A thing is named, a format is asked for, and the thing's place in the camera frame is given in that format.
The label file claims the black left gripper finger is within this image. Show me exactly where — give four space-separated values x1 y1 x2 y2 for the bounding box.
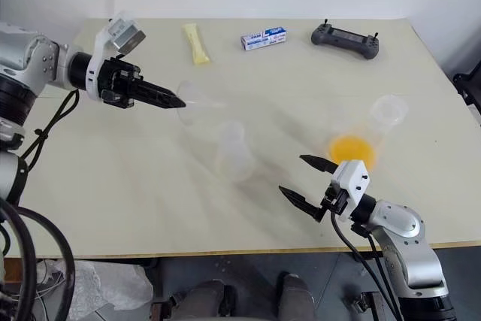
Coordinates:
132 89 182 111
135 79 187 107

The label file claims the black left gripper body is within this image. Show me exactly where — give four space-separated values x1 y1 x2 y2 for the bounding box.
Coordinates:
98 56 144 110

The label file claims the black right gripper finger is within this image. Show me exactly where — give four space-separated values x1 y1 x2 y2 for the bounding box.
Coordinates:
298 154 340 176
277 185 326 223

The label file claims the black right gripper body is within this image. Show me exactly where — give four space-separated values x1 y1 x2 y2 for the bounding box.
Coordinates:
319 181 352 220

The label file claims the clear plastic funnel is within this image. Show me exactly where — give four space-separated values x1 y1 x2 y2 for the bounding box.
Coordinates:
175 80 227 127

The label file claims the clear cup with orange liquid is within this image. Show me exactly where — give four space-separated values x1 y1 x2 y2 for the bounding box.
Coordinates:
325 94 410 171

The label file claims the yellow packet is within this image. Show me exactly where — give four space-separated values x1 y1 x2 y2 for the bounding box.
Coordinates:
180 22 213 68

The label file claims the dark rounded shape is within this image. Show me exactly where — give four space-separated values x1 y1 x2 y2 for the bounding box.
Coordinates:
175 278 237 321
277 271 317 321

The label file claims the blue and white box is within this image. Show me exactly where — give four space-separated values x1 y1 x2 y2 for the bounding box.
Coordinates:
240 26 289 53

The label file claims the grey handheld controller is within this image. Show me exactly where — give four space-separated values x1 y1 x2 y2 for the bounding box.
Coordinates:
310 19 381 61

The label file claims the black object at table side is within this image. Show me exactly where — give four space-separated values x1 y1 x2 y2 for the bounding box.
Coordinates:
452 70 481 127

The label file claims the crumpled clear plastic bag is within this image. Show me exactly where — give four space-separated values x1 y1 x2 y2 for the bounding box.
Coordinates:
37 259 155 321

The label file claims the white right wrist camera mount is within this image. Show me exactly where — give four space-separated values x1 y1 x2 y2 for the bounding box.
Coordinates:
330 159 371 222

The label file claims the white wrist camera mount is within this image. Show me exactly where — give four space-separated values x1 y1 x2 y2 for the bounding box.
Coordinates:
330 159 371 222
84 11 147 104

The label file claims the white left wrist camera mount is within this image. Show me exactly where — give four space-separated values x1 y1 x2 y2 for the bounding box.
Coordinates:
84 11 147 104

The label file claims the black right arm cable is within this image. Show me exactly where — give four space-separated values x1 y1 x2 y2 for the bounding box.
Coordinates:
329 210 405 321

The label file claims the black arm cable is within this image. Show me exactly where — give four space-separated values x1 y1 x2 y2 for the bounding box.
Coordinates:
17 88 80 161
329 210 405 321

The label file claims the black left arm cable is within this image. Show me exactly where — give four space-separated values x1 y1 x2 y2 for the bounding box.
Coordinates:
17 88 80 161

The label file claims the thick black cable loop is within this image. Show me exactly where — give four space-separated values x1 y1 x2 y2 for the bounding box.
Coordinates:
0 198 76 321

